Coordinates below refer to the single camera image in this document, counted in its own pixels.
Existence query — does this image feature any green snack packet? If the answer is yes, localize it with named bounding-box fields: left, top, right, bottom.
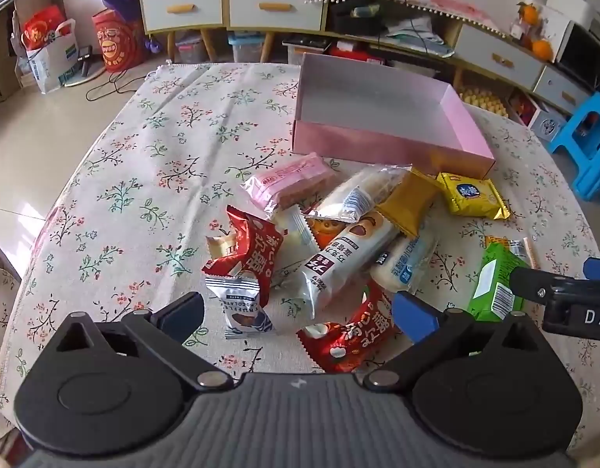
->
left=467, top=242, right=529, bottom=322

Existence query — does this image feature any white blue bread packet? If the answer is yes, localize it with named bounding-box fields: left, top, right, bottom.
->
left=370, top=227, right=438, bottom=294

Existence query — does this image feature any blue white small snack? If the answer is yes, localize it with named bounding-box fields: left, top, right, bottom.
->
left=205, top=275, right=273, bottom=339

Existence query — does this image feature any red snack packet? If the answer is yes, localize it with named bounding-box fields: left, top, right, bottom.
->
left=202, top=205, right=283, bottom=307
left=297, top=280, right=398, bottom=373

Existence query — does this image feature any yellow biscuit packet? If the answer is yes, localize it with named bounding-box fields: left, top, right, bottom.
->
left=437, top=172, right=511, bottom=221

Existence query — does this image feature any chocolate roll white packet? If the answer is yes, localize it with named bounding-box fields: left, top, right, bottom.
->
left=297, top=210, right=399, bottom=317

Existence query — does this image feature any mustard yellow snack bar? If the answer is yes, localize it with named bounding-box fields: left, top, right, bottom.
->
left=376, top=167, right=442, bottom=238

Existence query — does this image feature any orange lotus cracker packet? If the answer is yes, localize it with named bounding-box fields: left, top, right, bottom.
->
left=306, top=218, right=346, bottom=249

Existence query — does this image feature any clear rice cracker pack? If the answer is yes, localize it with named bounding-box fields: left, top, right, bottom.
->
left=307, top=165, right=411, bottom=224

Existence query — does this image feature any pink wafer snack pack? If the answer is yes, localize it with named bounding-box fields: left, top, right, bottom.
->
left=242, top=152, right=337, bottom=219

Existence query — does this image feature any orange white small packet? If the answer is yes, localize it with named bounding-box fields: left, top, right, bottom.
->
left=484, top=236, right=540, bottom=269

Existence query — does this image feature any cream white snack packet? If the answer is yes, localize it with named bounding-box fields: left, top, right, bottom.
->
left=273, top=205, right=320, bottom=284

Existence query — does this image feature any floral tablecloth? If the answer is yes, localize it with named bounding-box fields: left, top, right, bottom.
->
left=0, top=64, right=600, bottom=451

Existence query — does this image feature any blue plastic stool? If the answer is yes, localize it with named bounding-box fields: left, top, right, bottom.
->
left=548, top=92, right=600, bottom=201

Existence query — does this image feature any yellow egg tray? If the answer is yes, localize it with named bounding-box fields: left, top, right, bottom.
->
left=459, top=87, right=508, bottom=117

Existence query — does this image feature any black microwave oven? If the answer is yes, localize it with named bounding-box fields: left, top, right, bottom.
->
left=555, top=21, right=600, bottom=93

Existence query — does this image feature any orange fruit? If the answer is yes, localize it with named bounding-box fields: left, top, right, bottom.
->
left=531, top=39, right=554, bottom=62

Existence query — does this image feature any pink cardboard box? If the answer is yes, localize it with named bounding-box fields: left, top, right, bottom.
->
left=291, top=54, right=496, bottom=179

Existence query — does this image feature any red box under cabinet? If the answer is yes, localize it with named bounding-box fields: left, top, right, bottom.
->
left=328, top=40, right=385, bottom=64

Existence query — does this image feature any white shopping bag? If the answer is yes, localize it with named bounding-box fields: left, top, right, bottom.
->
left=21, top=4, right=80, bottom=94

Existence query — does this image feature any wooden drawer cabinet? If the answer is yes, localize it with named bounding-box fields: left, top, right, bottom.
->
left=140, top=0, right=592, bottom=114

